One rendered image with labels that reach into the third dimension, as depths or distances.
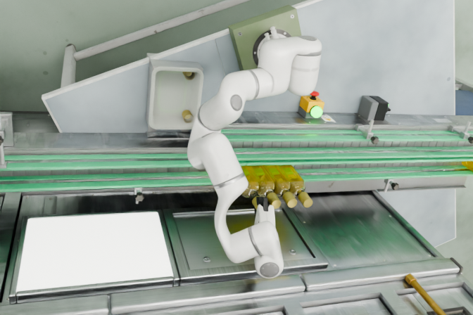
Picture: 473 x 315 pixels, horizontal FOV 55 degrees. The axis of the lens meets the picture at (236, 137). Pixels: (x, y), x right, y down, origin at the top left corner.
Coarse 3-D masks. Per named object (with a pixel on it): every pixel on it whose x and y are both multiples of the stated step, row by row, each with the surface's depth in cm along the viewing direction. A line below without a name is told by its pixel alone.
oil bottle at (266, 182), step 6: (252, 168) 159; (258, 168) 160; (264, 168) 160; (258, 174) 156; (264, 174) 156; (258, 180) 153; (264, 180) 153; (270, 180) 153; (264, 186) 150; (270, 186) 151; (258, 192) 152; (264, 192) 151
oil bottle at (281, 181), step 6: (270, 168) 161; (276, 168) 161; (270, 174) 157; (276, 174) 157; (282, 174) 158; (276, 180) 154; (282, 180) 154; (288, 180) 155; (276, 186) 153; (282, 186) 152; (288, 186) 153; (276, 192) 153
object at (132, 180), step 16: (0, 176) 143; (16, 176) 144; (32, 176) 145; (48, 176) 147; (64, 176) 148; (80, 176) 149; (96, 176) 151; (112, 176) 152; (128, 176) 154; (144, 176) 156; (160, 176) 157; (176, 176) 159; (192, 176) 160; (208, 176) 162; (304, 176) 172; (320, 176) 174; (336, 176) 176; (352, 176) 177; (368, 176) 179; (384, 176) 181; (400, 176) 184; (416, 176) 186; (432, 176) 189
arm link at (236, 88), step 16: (224, 80) 117; (240, 80) 118; (256, 80) 122; (224, 96) 114; (240, 96) 116; (256, 96) 124; (208, 112) 119; (224, 112) 114; (240, 112) 117; (208, 128) 124
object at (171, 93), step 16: (160, 80) 157; (176, 80) 158; (192, 80) 160; (160, 96) 159; (176, 96) 161; (192, 96) 162; (160, 112) 162; (176, 112) 164; (192, 112) 162; (160, 128) 157; (176, 128) 159
